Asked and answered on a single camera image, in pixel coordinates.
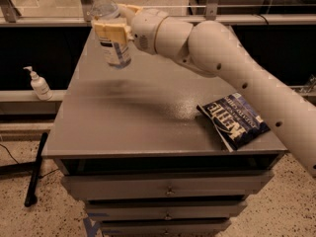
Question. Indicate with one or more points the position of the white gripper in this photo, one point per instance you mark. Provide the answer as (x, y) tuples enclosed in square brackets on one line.
[(145, 29)]

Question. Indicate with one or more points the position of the clear plastic water bottle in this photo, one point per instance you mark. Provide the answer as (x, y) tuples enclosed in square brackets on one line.
[(109, 27)]

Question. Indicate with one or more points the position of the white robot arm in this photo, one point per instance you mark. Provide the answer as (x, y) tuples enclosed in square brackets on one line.
[(211, 49)]

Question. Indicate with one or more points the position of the white pump lotion bottle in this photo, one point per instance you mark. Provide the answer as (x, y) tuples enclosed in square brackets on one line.
[(39, 85)]

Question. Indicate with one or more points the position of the grey drawer cabinet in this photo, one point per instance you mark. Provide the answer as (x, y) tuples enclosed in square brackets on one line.
[(132, 145)]

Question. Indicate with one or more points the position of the blue Kettle chips bag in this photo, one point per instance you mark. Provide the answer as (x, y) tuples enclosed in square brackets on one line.
[(235, 120)]

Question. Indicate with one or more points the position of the black floor stand leg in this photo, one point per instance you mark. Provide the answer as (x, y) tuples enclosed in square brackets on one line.
[(31, 197)]

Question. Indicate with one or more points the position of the metal railing frame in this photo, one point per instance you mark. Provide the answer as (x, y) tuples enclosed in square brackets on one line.
[(77, 12)]

